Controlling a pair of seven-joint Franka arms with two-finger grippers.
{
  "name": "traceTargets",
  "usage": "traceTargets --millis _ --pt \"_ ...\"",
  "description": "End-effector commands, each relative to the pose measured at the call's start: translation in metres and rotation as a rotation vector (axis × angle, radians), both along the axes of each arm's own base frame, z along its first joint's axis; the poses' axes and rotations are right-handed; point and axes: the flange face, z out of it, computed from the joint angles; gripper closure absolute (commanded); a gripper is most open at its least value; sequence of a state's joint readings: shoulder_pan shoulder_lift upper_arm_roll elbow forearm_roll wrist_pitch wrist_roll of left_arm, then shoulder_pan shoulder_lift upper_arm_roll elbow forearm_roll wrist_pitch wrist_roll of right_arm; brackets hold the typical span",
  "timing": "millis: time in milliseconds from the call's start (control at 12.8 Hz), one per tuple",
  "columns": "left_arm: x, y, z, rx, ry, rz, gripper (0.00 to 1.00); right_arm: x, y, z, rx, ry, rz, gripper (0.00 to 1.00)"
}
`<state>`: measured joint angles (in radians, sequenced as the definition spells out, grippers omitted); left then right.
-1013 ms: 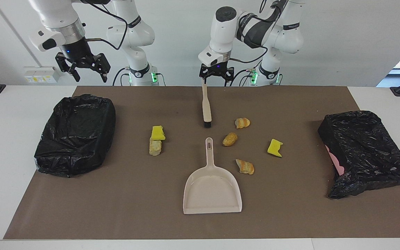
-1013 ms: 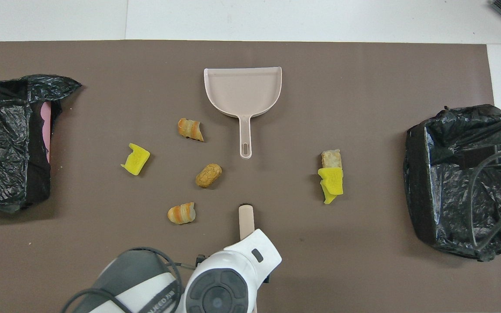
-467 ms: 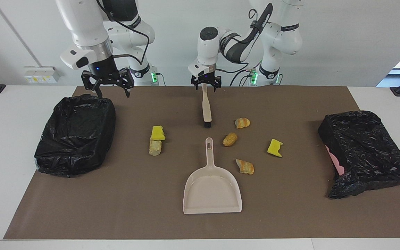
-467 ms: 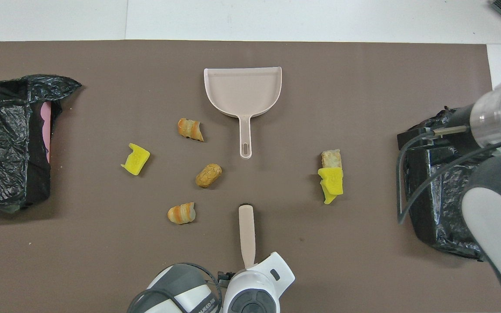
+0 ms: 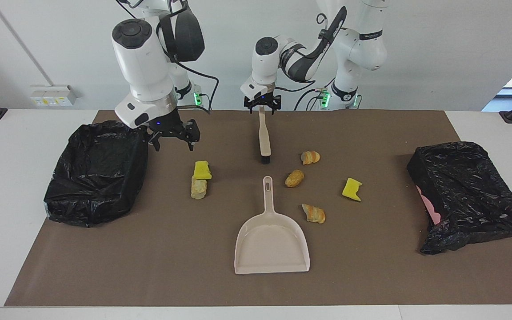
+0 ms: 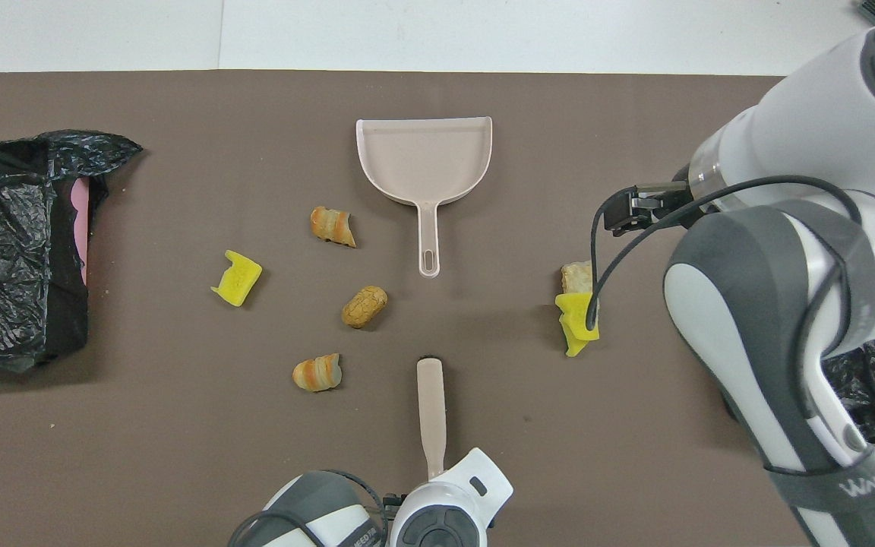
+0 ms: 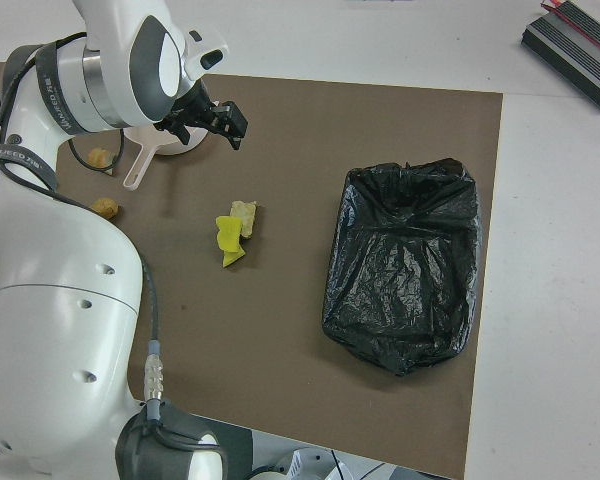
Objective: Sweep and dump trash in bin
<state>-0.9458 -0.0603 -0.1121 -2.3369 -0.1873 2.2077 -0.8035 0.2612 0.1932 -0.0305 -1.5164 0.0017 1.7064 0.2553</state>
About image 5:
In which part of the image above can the beige brush with black bristles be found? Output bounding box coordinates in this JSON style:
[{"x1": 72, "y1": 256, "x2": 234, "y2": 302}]
[{"x1": 257, "y1": 106, "x2": 272, "y2": 164}]

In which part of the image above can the pale crusty bread piece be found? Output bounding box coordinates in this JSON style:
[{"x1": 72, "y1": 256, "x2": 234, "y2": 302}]
[{"x1": 190, "y1": 176, "x2": 208, "y2": 200}]

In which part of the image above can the brown oval bread roll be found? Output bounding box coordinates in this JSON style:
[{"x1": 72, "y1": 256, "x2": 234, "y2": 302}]
[{"x1": 284, "y1": 169, "x2": 305, "y2": 188}]

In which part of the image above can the pale croissant piece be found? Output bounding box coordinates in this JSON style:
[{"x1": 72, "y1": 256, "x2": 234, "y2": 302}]
[{"x1": 301, "y1": 203, "x2": 327, "y2": 224}]

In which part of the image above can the beige plastic dustpan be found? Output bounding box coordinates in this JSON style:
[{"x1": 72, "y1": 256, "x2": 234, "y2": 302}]
[{"x1": 234, "y1": 176, "x2": 311, "y2": 275}]

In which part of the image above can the black plastic trash bag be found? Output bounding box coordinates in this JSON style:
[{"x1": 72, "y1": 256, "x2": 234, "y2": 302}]
[
  {"x1": 44, "y1": 120, "x2": 149, "y2": 228},
  {"x1": 406, "y1": 141, "x2": 512, "y2": 255}
]

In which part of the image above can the pink plastic bin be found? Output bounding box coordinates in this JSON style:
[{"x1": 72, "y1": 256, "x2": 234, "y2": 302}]
[{"x1": 416, "y1": 184, "x2": 442, "y2": 226}]

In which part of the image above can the brown table mat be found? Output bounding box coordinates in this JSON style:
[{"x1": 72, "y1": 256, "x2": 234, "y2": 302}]
[{"x1": 4, "y1": 110, "x2": 512, "y2": 307}]

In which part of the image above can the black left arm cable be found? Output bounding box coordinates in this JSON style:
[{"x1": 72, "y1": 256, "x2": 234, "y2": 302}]
[{"x1": 274, "y1": 13, "x2": 341, "y2": 112}]

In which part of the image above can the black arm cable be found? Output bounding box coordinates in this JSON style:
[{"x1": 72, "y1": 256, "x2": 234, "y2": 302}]
[
  {"x1": 274, "y1": 13, "x2": 341, "y2": 112},
  {"x1": 174, "y1": 60, "x2": 220, "y2": 114}
]

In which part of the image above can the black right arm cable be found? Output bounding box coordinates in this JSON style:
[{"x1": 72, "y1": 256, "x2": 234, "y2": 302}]
[{"x1": 174, "y1": 60, "x2": 220, "y2": 114}]

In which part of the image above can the white wall socket box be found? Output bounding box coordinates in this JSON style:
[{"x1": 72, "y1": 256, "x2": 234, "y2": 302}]
[{"x1": 30, "y1": 84, "x2": 78, "y2": 107}]

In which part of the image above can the white wall cable conduit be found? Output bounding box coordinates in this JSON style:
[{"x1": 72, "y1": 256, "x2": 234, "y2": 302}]
[{"x1": 0, "y1": 0, "x2": 54, "y2": 87}]

